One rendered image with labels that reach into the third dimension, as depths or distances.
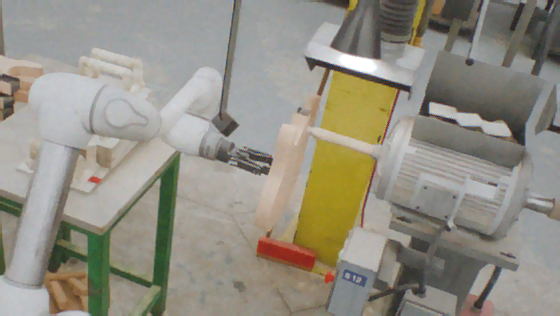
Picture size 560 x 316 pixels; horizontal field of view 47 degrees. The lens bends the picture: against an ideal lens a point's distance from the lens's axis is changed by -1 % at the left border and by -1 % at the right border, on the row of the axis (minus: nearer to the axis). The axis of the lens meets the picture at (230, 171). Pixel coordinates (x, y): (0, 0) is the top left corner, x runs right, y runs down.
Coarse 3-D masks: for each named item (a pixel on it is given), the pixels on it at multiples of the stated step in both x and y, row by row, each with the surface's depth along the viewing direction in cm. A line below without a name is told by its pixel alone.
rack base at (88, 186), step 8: (24, 160) 212; (16, 168) 209; (24, 168) 209; (104, 168) 214; (96, 176) 210; (104, 176) 212; (72, 184) 205; (88, 184) 206; (96, 184) 207; (80, 192) 204; (88, 192) 203
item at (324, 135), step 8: (320, 128) 189; (312, 136) 190; (320, 136) 188; (328, 136) 188; (336, 136) 187; (344, 136) 187; (336, 144) 188; (344, 144) 187; (352, 144) 186; (360, 144) 185; (368, 144) 185; (360, 152) 186; (368, 152) 185
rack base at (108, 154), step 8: (96, 136) 215; (96, 144) 211; (104, 144) 212; (112, 144) 212; (120, 144) 216; (128, 144) 223; (80, 152) 216; (96, 152) 213; (104, 152) 212; (112, 152) 212; (120, 152) 218; (96, 160) 215; (104, 160) 214; (112, 160) 214; (120, 160) 221; (112, 168) 216
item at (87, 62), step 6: (84, 60) 219; (90, 60) 219; (96, 60) 219; (90, 66) 219; (96, 66) 218; (102, 66) 217; (108, 66) 217; (114, 66) 217; (108, 72) 218; (114, 72) 217; (120, 72) 216; (126, 72) 215
